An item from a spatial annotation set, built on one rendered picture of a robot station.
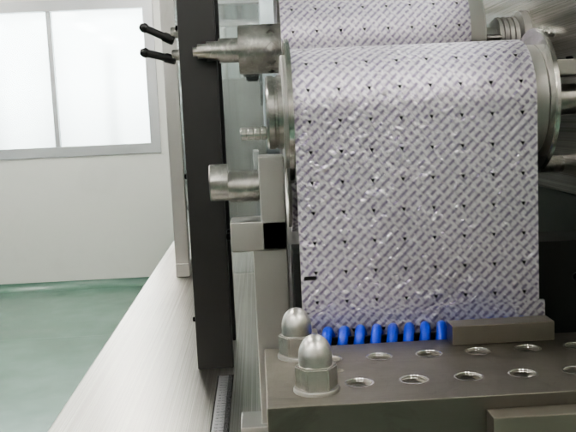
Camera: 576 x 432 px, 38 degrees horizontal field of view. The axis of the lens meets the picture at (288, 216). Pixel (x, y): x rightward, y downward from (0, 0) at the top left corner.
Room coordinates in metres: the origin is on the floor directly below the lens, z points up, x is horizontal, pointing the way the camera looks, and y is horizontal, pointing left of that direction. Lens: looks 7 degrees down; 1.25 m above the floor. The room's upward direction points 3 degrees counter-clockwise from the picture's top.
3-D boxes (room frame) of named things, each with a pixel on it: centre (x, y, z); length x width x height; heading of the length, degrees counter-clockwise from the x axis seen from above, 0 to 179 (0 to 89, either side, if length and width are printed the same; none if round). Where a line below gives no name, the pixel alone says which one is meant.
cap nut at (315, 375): (0.63, -0.02, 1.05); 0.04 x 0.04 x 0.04
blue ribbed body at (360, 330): (0.78, -0.13, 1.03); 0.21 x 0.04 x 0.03; 92
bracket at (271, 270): (0.89, 0.03, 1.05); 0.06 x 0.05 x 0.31; 92
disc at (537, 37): (0.86, -0.26, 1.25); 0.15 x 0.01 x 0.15; 2
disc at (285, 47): (0.86, -0.01, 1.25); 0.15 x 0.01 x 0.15; 2
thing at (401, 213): (0.80, -0.13, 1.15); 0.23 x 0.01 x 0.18; 92
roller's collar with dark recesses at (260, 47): (1.10, 0.02, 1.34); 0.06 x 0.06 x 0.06; 2
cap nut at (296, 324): (0.73, 0.00, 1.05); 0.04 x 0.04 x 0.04
